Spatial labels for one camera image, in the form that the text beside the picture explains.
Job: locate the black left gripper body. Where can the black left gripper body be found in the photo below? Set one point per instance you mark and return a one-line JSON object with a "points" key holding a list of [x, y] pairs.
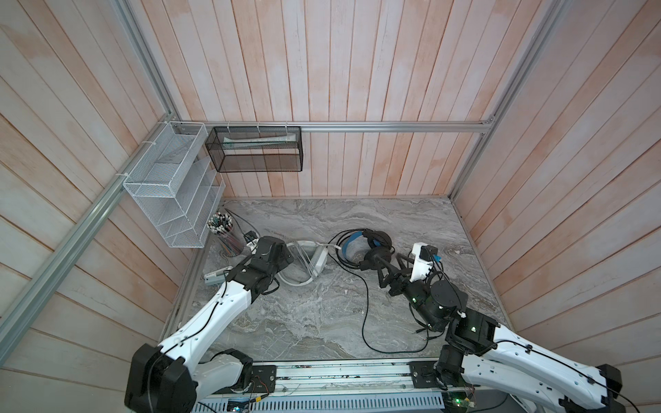
{"points": [[283, 263]]}

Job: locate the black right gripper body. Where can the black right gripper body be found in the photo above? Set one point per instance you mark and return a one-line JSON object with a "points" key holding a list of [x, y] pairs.
{"points": [[415, 292]]}

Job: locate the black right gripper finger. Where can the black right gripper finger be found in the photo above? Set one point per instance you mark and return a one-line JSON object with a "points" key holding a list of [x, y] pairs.
{"points": [[401, 266], [387, 273]]}

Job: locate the black blue headphones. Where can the black blue headphones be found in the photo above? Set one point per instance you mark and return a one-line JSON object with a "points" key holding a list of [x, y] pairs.
{"points": [[380, 248]]}

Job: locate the white headphones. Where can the white headphones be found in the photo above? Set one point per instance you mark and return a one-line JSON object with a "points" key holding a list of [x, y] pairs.
{"points": [[313, 257]]}

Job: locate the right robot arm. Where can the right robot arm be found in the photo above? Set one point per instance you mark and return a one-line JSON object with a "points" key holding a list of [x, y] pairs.
{"points": [[479, 350]]}

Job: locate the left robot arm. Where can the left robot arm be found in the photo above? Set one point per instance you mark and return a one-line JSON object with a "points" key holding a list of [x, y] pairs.
{"points": [[174, 377]]}

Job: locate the light blue stapler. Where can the light blue stapler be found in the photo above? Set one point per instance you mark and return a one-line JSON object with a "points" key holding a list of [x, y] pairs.
{"points": [[217, 277]]}

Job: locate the clear pencil jar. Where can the clear pencil jar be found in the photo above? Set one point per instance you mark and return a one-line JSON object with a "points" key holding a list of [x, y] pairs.
{"points": [[222, 226]]}

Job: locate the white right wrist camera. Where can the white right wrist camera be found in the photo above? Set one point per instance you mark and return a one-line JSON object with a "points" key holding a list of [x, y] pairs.
{"points": [[425, 258]]}

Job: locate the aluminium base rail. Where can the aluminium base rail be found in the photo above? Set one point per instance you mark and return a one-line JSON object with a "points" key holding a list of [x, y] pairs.
{"points": [[381, 385]]}

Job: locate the black mesh wall basket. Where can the black mesh wall basket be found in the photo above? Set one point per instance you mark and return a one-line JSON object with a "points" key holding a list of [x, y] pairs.
{"points": [[255, 149]]}

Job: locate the white mesh wall shelf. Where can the white mesh wall shelf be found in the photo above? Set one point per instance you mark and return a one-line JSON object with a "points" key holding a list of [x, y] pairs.
{"points": [[175, 187]]}

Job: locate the aluminium wall rail back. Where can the aluminium wall rail back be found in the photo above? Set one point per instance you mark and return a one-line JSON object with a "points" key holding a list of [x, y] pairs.
{"points": [[359, 127]]}

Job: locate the aluminium wall rail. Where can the aluminium wall rail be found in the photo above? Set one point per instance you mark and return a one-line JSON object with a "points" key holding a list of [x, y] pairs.
{"points": [[359, 127], [544, 31], [31, 301]]}

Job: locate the aluminium wall rail left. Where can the aluminium wall rail left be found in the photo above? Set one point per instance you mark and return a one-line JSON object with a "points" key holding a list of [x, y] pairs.
{"points": [[31, 301]]}

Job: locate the aluminium wall rail right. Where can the aluminium wall rail right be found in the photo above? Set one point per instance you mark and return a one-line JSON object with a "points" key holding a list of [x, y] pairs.
{"points": [[544, 31]]}

